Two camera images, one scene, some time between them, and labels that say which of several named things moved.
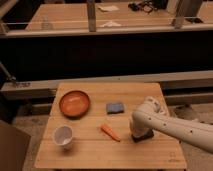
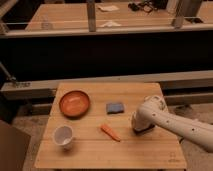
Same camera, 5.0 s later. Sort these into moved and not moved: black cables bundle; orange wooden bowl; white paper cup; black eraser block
Moved: black eraser block
Not moved: orange wooden bowl; white paper cup; black cables bundle
